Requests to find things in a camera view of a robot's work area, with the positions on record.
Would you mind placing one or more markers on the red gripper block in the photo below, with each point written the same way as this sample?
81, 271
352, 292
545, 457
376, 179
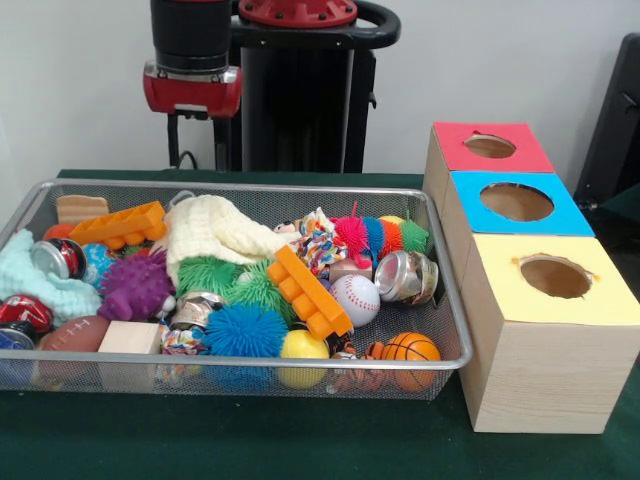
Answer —
192, 93

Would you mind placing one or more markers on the orange toy brick round studs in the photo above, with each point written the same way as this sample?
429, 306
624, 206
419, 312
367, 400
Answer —
310, 290

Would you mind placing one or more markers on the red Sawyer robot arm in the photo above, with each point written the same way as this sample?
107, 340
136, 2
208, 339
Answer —
192, 35

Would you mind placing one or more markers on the clear shallow mesh bin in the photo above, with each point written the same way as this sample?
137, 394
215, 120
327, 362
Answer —
130, 380

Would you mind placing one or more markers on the wooden box three holes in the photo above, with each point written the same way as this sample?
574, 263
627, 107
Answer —
540, 360

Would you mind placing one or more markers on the cream knitted cloth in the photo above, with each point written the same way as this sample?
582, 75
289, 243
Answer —
215, 235

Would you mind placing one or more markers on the long flat orange toy brick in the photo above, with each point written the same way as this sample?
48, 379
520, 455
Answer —
118, 226

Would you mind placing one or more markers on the purple spiky ball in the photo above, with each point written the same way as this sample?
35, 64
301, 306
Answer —
133, 288

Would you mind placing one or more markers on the green spiky ball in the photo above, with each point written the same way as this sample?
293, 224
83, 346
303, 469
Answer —
262, 290

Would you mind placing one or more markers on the blue spiky ball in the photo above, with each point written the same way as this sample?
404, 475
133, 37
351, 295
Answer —
245, 332

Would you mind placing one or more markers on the white baseball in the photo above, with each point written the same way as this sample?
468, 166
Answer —
356, 300

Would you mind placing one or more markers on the yellow ball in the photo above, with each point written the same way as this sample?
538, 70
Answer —
304, 350

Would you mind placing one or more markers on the crushed silver can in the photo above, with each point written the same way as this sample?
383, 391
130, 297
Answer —
405, 275

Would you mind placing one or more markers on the small orange basketball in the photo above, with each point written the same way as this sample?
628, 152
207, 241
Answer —
410, 347

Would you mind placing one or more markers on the dark green table cloth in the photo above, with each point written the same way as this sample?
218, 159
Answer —
300, 440

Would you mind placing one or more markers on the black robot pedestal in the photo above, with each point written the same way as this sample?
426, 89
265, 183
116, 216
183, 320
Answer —
300, 120

